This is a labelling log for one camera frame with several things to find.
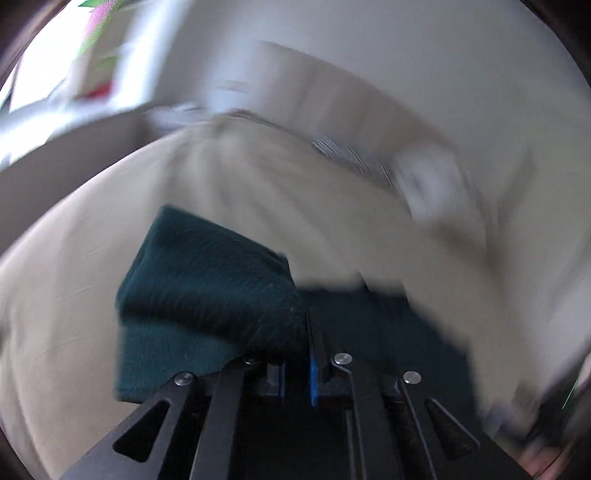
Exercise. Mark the red box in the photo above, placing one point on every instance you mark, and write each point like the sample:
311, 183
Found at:
98, 90

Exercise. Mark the white open shelf unit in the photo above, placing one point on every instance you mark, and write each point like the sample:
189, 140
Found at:
138, 55

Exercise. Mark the bed with beige sheet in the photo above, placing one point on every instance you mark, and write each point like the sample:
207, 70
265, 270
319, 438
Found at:
83, 286

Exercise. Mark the dark green fleece garment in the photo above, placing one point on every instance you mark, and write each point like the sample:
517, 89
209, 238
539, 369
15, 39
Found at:
203, 286

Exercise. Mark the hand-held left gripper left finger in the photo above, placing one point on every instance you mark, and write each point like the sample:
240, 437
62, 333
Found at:
276, 379

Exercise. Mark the zebra print pillow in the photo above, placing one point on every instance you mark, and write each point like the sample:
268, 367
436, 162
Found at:
351, 157

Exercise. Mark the white crumpled duvet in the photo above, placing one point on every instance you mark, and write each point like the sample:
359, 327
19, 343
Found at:
434, 184

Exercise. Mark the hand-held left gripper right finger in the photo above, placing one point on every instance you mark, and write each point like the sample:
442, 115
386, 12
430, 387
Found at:
314, 369

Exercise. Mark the beige padded headboard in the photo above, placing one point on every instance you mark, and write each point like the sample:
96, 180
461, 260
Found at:
332, 87

